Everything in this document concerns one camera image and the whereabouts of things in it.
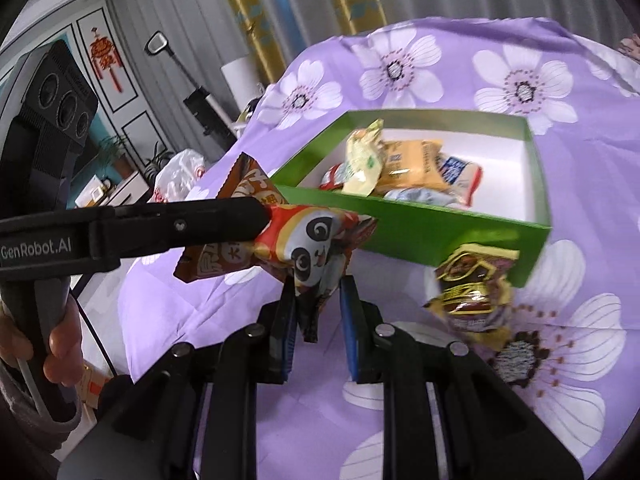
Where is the black upright vacuum cleaner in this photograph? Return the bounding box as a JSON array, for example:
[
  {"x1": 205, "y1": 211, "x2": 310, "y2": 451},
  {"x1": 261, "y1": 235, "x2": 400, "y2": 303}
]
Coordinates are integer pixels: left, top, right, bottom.
[{"x1": 144, "y1": 31, "x2": 238, "y2": 138}]

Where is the white red plastic bag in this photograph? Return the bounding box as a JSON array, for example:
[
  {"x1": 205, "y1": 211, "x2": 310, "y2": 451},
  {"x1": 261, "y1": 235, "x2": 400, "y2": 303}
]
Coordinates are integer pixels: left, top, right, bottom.
[{"x1": 152, "y1": 149, "x2": 207, "y2": 203}]

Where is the red knot wall ornament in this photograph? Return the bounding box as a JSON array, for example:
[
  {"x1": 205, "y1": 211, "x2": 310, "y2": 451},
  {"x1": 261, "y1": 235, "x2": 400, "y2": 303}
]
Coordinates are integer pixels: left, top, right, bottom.
[{"x1": 89, "y1": 26, "x2": 125, "y2": 93}]

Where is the white blue snack packet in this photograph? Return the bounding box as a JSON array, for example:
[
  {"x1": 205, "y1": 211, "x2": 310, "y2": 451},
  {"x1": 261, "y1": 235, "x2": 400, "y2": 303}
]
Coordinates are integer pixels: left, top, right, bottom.
[{"x1": 435, "y1": 156, "x2": 484, "y2": 208}]

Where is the white low cabinet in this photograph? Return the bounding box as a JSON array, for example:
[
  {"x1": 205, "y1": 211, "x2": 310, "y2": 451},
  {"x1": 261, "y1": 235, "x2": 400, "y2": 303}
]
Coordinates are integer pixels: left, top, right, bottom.
[{"x1": 65, "y1": 167, "x2": 151, "y2": 211}]

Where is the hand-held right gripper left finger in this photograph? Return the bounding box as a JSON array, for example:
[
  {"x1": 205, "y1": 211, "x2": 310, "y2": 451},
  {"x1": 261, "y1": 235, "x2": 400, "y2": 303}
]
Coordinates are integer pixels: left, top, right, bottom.
[{"x1": 112, "y1": 280, "x2": 297, "y2": 480}]

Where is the red white snack packet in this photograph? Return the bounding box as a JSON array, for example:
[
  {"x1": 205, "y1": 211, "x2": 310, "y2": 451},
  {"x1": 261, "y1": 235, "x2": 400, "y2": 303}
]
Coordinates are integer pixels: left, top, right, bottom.
[{"x1": 319, "y1": 162, "x2": 351, "y2": 192}]

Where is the gold blue patterned curtain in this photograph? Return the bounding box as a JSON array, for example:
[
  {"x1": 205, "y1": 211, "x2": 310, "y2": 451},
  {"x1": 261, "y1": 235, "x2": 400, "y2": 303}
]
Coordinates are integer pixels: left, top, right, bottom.
[{"x1": 212, "y1": 0, "x2": 386, "y2": 86}]

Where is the purple floral tablecloth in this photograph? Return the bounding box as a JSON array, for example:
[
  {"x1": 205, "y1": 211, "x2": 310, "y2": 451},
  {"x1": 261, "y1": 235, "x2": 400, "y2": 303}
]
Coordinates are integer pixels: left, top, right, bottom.
[{"x1": 125, "y1": 17, "x2": 640, "y2": 480}]

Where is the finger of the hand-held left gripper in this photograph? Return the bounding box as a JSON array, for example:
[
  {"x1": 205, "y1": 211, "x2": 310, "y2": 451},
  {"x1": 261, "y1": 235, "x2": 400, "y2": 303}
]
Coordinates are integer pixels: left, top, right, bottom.
[{"x1": 92, "y1": 196, "x2": 273, "y2": 261}]

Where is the orange yellow snack packet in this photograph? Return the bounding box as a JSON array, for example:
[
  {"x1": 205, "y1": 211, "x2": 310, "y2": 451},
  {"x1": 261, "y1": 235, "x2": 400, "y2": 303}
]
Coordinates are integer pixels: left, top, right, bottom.
[{"x1": 375, "y1": 139, "x2": 446, "y2": 193}]

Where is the brown cardboard box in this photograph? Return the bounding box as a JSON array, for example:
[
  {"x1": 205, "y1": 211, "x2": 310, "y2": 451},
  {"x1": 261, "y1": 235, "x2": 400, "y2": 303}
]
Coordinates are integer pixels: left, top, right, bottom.
[{"x1": 77, "y1": 360, "x2": 116, "y2": 408}]

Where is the green potted plant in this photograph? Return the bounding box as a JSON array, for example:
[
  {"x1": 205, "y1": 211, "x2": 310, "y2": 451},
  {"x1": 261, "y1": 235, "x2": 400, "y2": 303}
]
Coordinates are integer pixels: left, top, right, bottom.
[
  {"x1": 95, "y1": 134, "x2": 131, "y2": 173},
  {"x1": 142, "y1": 142, "x2": 173, "y2": 181}
]

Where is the plain white snack packet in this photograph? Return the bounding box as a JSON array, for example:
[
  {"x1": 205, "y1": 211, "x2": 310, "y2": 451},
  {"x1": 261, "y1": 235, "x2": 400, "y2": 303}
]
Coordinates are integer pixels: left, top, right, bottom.
[{"x1": 382, "y1": 186, "x2": 456, "y2": 208}]

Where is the person's left hand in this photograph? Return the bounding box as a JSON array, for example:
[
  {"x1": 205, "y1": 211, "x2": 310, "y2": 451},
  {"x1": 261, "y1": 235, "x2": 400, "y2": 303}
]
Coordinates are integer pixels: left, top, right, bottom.
[{"x1": 0, "y1": 302, "x2": 83, "y2": 386}]

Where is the red panda snack packet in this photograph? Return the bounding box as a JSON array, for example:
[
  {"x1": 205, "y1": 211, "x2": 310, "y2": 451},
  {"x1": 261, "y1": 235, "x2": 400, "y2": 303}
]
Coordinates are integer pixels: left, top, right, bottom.
[{"x1": 252, "y1": 204, "x2": 379, "y2": 343}]

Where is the pale yellow snack packet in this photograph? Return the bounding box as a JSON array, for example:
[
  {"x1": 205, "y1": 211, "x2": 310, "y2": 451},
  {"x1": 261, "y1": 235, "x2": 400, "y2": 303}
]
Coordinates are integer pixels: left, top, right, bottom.
[{"x1": 342, "y1": 119, "x2": 386, "y2": 197}]

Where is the orange brown triangular snack packet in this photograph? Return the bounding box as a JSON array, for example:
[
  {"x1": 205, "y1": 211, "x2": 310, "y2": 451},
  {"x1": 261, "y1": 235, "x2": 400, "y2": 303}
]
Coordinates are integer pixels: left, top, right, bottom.
[{"x1": 173, "y1": 151, "x2": 288, "y2": 283}]

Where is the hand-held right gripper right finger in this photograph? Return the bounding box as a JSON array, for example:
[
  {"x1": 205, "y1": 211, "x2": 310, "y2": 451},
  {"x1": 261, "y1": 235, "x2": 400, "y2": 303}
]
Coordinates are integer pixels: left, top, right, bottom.
[{"x1": 340, "y1": 276, "x2": 583, "y2": 480}]

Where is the green cardboard box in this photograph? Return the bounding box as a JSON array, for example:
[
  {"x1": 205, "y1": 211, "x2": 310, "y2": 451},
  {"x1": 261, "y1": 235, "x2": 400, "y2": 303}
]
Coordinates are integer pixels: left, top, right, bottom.
[{"x1": 270, "y1": 108, "x2": 553, "y2": 288}]

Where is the white air purifier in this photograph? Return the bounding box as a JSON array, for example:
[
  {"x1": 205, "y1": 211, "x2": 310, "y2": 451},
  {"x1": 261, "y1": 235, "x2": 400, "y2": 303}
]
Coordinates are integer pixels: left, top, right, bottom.
[{"x1": 221, "y1": 55, "x2": 266, "y2": 116}]

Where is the black cable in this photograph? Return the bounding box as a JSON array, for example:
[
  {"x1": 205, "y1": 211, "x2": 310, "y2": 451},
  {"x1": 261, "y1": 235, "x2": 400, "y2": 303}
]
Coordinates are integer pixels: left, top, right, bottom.
[{"x1": 72, "y1": 295, "x2": 121, "y2": 377}]

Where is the person's left forearm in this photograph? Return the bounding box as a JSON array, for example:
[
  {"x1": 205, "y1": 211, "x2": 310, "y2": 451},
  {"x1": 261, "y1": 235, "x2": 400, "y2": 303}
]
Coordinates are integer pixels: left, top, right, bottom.
[{"x1": 0, "y1": 360, "x2": 83, "y2": 456}]

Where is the black gold snack packet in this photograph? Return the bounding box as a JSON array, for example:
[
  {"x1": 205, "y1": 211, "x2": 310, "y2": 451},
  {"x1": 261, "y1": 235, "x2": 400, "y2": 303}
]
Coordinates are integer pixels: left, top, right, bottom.
[{"x1": 423, "y1": 242, "x2": 521, "y2": 352}]

